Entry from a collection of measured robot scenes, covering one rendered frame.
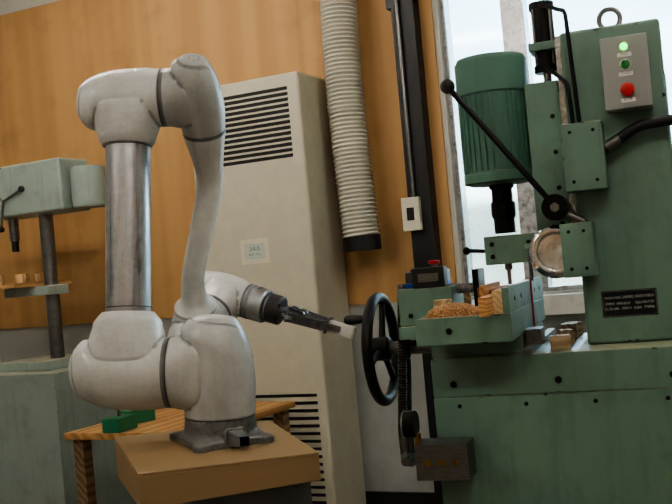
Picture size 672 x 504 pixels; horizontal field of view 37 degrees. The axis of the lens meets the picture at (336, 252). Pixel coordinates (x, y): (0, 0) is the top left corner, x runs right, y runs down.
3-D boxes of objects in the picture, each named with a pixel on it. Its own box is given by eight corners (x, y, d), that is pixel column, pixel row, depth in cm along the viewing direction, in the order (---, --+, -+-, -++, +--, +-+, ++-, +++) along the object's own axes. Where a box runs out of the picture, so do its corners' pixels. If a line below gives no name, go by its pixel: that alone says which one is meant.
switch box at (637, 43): (607, 114, 226) (600, 43, 226) (653, 108, 223) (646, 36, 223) (605, 110, 220) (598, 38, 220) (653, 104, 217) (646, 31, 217)
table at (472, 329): (435, 325, 278) (433, 304, 278) (545, 318, 269) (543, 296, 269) (374, 349, 221) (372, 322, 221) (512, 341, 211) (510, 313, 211)
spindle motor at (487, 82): (472, 189, 256) (461, 69, 256) (541, 182, 250) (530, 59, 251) (458, 186, 239) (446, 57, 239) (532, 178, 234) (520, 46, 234)
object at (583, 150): (569, 193, 229) (563, 128, 229) (609, 189, 226) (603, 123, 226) (565, 192, 221) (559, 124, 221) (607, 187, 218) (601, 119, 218)
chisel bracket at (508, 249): (490, 270, 249) (487, 237, 249) (547, 266, 245) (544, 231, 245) (485, 272, 242) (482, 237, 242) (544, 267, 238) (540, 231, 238)
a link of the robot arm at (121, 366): (163, 410, 209) (60, 413, 210) (179, 408, 225) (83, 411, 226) (161, 56, 219) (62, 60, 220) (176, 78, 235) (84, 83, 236)
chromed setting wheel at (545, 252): (532, 280, 232) (527, 227, 232) (586, 276, 228) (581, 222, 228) (530, 281, 229) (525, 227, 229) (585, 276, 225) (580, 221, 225)
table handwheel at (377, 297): (379, 429, 255) (393, 343, 275) (456, 427, 249) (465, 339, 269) (348, 356, 236) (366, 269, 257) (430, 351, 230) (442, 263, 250)
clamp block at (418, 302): (414, 322, 256) (411, 287, 257) (466, 318, 252) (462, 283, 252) (399, 327, 242) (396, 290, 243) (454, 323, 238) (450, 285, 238)
